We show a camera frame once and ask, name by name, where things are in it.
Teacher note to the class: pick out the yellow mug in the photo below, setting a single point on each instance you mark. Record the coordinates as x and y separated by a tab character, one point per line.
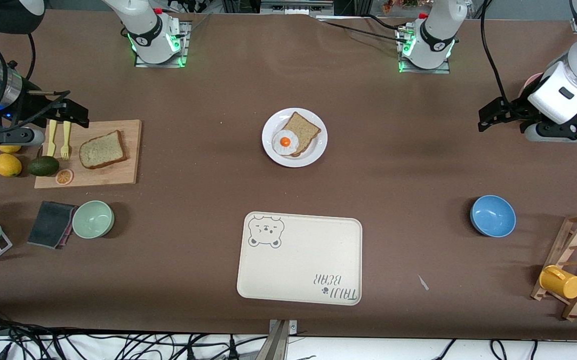
561	282

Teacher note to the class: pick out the orange slice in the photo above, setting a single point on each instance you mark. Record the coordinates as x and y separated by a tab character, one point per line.
64	177

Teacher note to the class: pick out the toy fried egg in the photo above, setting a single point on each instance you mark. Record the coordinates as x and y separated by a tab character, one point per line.
284	142

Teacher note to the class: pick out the white round plate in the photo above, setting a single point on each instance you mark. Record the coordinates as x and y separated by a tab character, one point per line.
316	150

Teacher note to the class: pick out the yellow plastic fork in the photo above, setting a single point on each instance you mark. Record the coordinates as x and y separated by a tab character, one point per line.
65	145

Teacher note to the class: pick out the pale green bowl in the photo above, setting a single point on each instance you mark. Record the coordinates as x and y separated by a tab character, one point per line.
93	219

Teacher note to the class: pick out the metal table bracket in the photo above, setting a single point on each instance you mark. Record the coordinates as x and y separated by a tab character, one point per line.
278	340

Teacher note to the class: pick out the dark grey folded cloth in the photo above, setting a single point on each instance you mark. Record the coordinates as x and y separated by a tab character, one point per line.
48	225

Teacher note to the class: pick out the brown bread slice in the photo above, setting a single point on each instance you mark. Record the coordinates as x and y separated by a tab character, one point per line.
304	127
101	150

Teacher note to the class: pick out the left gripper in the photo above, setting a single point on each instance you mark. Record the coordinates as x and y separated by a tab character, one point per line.
517	108

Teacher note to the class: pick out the wooden mug rack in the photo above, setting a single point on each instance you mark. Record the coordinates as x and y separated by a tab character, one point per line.
563	240

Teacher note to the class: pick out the yellow plastic knife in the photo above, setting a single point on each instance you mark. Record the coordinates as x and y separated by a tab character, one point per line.
51	140

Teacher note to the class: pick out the yellow lemon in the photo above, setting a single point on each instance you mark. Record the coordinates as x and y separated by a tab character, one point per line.
7	165
8	148

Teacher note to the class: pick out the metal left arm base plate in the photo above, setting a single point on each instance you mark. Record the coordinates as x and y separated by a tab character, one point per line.
426	71

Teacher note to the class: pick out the wooden cutting board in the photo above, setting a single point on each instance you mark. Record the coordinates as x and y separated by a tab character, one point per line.
118	177

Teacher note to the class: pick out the dark green avocado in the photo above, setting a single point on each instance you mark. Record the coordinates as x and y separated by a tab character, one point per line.
43	166

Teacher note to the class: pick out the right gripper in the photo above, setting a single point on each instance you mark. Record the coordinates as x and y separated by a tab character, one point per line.
29	106

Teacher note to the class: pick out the pink plate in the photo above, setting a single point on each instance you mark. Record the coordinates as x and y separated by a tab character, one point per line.
529	85

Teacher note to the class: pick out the cream bear print tray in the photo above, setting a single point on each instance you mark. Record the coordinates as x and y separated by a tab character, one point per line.
298	260

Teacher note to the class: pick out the white tape scrap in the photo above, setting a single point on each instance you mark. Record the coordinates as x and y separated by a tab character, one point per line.
423	283

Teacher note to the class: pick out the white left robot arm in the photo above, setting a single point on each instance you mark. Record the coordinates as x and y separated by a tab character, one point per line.
433	35

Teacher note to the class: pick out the blue bowl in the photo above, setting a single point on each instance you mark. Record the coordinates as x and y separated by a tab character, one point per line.
493	216

